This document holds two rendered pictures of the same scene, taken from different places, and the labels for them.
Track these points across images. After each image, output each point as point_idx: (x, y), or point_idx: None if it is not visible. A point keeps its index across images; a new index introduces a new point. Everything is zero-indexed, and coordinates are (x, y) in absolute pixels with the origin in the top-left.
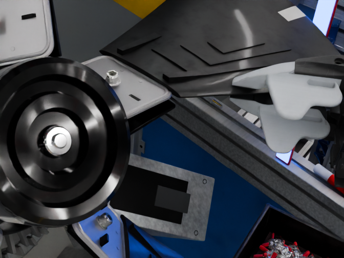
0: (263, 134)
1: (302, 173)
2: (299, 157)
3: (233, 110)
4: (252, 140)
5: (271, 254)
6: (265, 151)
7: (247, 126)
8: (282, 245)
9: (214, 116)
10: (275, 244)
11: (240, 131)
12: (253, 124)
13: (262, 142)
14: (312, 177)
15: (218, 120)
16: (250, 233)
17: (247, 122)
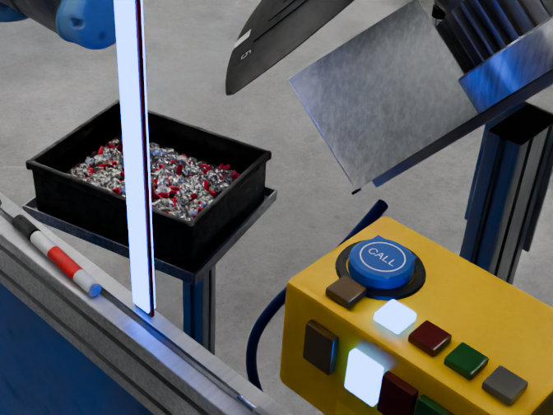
0: (165, 354)
1: (118, 292)
2: (113, 315)
3: (214, 403)
4: (188, 342)
5: (192, 208)
6: (168, 324)
7: (192, 369)
8: (175, 215)
9: (252, 385)
10: (185, 215)
11: (206, 358)
12: (179, 373)
13: (171, 339)
14: (104, 286)
15: (244, 379)
16: (221, 195)
17: (190, 377)
